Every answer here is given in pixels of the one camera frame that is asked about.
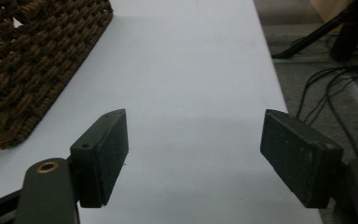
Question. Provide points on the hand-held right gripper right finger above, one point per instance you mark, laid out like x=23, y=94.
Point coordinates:
x=301, y=155

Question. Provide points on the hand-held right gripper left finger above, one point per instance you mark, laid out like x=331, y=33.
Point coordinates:
x=101, y=161

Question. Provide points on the brown woven basket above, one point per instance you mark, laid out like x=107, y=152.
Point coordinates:
x=28, y=65

